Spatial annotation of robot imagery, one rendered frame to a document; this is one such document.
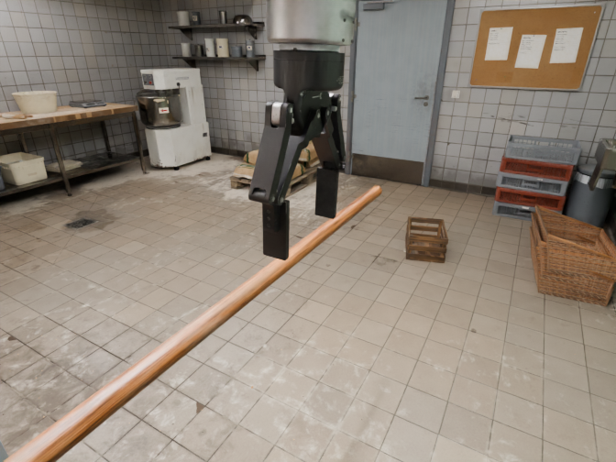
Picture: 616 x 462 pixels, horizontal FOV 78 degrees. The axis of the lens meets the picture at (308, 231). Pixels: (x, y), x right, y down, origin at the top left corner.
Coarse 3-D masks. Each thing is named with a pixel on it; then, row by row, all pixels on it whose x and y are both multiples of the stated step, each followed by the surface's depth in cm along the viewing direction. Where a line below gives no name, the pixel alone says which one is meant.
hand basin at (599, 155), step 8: (600, 144) 306; (608, 144) 296; (600, 152) 298; (608, 152) 283; (600, 160) 290; (608, 160) 284; (600, 168) 289; (608, 168) 286; (592, 176) 317; (592, 184) 307
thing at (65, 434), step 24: (336, 216) 84; (312, 240) 74; (288, 264) 66; (240, 288) 58; (264, 288) 61; (216, 312) 53; (192, 336) 49; (144, 360) 44; (168, 360) 45; (120, 384) 41; (144, 384) 43; (96, 408) 39; (120, 408) 41; (48, 432) 36; (72, 432) 36; (24, 456) 34; (48, 456) 35
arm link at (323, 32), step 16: (272, 0) 35; (288, 0) 34; (304, 0) 34; (320, 0) 34; (336, 0) 34; (352, 0) 36; (272, 16) 36; (288, 16) 35; (304, 16) 34; (320, 16) 35; (336, 16) 35; (352, 16) 37; (272, 32) 37; (288, 32) 35; (304, 32) 35; (320, 32) 35; (336, 32) 36; (352, 32) 38; (288, 48) 37; (304, 48) 37; (320, 48) 37; (336, 48) 38
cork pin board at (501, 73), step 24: (480, 24) 388; (504, 24) 378; (528, 24) 369; (552, 24) 360; (576, 24) 352; (480, 48) 395; (552, 48) 367; (480, 72) 404; (504, 72) 393; (528, 72) 383; (552, 72) 374; (576, 72) 365
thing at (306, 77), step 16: (288, 64) 37; (304, 64) 37; (320, 64) 37; (336, 64) 38; (288, 80) 38; (304, 80) 37; (320, 80) 38; (336, 80) 39; (288, 96) 39; (304, 96) 39; (320, 96) 42; (304, 112) 39; (320, 128) 44
